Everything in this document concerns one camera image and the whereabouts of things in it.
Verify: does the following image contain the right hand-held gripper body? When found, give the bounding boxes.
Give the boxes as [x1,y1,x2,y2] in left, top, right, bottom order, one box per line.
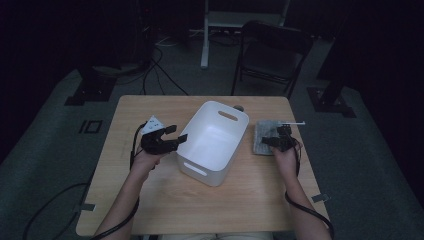
[273,121,306,153]

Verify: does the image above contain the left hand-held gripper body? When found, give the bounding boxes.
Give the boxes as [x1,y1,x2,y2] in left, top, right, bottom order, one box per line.
[139,114,179,156]

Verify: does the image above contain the grey fluffy towel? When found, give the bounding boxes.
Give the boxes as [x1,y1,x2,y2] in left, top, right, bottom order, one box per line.
[252,119,291,156]

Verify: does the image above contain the white plastic basket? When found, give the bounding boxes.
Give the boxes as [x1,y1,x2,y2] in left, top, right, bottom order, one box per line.
[175,100,250,188]

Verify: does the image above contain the person's right hand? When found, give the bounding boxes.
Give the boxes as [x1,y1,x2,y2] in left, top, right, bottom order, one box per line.
[272,146,300,183]

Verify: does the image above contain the person's left hand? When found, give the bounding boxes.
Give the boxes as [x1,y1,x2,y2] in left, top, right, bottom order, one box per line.
[130,149,168,181]

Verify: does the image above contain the black stand base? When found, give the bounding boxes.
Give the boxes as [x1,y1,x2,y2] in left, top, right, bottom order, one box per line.
[64,64,118,107]
[306,87,357,118]

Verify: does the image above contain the grey tape strip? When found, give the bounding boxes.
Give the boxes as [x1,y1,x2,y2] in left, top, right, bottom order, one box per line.
[73,203,97,213]
[311,193,332,204]

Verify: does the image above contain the black folding chair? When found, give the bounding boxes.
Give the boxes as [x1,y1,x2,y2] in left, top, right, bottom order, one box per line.
[230,19,314,100]

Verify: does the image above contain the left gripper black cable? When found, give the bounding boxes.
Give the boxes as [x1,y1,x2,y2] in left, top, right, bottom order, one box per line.
[89,122,149,240]

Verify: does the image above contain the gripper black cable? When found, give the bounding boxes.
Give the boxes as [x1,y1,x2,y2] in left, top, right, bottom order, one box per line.
[284,138,335,240]
[89,122,149,240]

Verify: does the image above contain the black floor cables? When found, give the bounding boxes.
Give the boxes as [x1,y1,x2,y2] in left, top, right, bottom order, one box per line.
[141,46,190,97]

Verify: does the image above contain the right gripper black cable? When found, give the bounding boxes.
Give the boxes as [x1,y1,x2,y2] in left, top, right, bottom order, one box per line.
[284,138,335,240]

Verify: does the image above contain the white metal desk frame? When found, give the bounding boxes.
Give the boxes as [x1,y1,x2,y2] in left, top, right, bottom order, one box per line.
[199,0,291,70]

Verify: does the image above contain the black cable loop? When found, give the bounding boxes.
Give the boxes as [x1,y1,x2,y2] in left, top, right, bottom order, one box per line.
[22,182,91,240]

